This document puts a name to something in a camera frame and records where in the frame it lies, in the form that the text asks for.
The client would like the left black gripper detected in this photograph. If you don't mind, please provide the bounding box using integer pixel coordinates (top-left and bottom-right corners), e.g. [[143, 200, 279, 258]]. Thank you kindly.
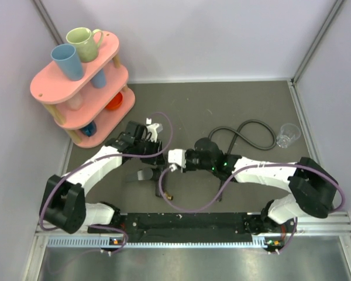
[[134, 137, 167, 166]]

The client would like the black fitting with brass connectors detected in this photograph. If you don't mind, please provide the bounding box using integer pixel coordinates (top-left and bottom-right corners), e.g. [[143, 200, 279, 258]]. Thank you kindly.
[[125, 163, 176, 201]]

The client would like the black rubber hose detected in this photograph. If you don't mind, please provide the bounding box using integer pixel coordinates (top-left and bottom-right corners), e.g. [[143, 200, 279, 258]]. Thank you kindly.
[[208, 119, 277, 202]]

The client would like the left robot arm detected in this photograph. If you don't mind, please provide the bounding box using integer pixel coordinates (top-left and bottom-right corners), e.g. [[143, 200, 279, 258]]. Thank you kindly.
[[39, 121, 164, 234]]

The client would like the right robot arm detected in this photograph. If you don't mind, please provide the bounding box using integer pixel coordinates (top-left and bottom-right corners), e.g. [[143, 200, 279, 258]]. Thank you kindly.
[[177, 138, 337, 232]]

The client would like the orange bowl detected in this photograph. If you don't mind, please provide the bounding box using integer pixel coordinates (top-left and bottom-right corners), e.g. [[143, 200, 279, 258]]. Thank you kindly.
[[105, 92, 123, 111]]

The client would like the dark blue cup bottom shelf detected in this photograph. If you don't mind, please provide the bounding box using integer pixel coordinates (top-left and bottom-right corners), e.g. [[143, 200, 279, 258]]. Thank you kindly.
[[80, 121, 97, 137]]

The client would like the pink three-tier shelf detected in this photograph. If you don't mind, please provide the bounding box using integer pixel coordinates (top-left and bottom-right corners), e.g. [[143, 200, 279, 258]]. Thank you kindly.
[[30, 31, 135, 148]]

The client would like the small blue cup middle shelf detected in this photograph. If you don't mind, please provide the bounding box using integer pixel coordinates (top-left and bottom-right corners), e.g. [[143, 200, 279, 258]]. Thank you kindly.
[[91, 68, 106, 88]]

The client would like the translucent pink cup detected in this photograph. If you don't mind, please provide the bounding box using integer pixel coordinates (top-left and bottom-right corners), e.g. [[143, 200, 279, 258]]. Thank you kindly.
[[66, 92, 83, 111]]

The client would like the clear plastic cup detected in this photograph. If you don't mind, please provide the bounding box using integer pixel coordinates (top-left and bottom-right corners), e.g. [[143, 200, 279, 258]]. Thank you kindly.
[[277, 123, 301, 148]]

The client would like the green ceramic mug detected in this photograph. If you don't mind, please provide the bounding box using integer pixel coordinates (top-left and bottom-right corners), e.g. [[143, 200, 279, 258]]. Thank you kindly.
[[66, 27, 104, 63]]

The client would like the blue plastic tumbler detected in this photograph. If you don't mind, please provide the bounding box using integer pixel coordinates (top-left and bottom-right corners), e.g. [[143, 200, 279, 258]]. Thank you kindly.
[[50, 44, 84, 81]]

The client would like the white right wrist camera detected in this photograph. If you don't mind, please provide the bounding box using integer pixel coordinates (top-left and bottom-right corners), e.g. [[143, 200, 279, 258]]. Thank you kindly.
[[167, 149, 186, 172]]

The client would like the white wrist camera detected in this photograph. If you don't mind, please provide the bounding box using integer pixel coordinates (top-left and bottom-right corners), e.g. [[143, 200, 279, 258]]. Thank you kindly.
[[146, 118, 163, 142], [167, 149, 186, 172]]

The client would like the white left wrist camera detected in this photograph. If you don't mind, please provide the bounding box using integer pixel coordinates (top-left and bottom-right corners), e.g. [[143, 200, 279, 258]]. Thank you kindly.
[[146, 118, 163, 142]]

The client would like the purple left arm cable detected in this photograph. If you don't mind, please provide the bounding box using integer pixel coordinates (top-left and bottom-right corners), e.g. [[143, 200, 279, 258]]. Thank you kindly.
[[38, 112, 174, 255]]

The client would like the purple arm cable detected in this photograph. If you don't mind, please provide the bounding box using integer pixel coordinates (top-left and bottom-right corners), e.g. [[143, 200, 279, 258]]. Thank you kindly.
[[159, 162, 346, 255], [38, 112, 174, 255]]

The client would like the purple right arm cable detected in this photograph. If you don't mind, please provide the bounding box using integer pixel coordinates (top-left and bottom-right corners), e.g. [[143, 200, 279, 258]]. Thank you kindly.
[[159, 162, 346, 255]]

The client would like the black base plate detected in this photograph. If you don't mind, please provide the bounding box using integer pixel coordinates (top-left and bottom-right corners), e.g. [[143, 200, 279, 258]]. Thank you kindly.
[[87, 212, 281, 243]]

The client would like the grey slotted cable duct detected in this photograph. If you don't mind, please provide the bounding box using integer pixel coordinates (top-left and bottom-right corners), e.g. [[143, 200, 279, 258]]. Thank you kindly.
[[47, 234, 267, 249]]

